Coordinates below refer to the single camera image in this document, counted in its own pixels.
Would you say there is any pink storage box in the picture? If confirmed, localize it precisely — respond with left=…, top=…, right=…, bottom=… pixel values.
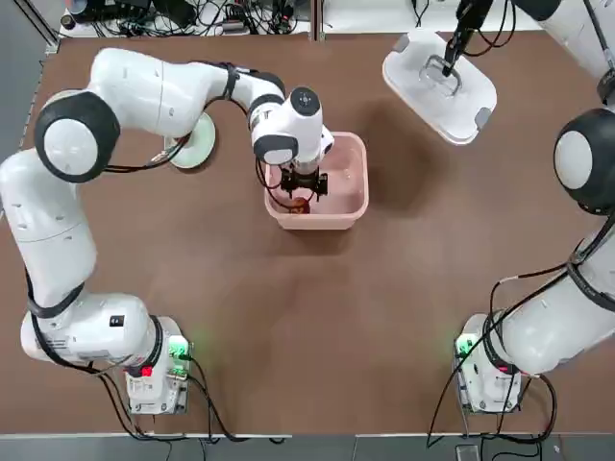
left=262, top=131, right=371, bottom=232

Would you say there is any black equipment case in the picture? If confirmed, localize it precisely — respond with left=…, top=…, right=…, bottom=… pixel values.
left=88, top=0, right=151, bottom=21

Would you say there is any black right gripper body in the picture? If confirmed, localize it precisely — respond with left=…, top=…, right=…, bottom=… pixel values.
left=455, top=0, right=495, bottom=35

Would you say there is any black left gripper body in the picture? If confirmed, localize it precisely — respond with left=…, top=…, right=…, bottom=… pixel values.
left=291, top=167, right=320, bottom=193

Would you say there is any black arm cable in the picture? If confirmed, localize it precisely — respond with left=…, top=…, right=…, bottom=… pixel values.
left=426, top=268, right=561, bottom=446
left=184, top=352, right=294, bottom=443

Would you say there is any green plate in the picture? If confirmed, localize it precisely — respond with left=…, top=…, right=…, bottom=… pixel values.
left=162, top=113, right=218, bottom=170

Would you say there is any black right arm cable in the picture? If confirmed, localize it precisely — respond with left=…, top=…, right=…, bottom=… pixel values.
left=426, top=268, right=561, bottom=446

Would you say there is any white box lid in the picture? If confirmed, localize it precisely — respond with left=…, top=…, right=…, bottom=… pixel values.
left=381, top=28, right=499, bottom=145

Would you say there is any aluminium frame post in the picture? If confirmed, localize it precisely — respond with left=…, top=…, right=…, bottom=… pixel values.
left=309, top=0, right=329, bottom=43

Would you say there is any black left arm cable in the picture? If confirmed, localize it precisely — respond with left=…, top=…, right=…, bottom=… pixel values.
left=184, top=352, right=294, bottom=443

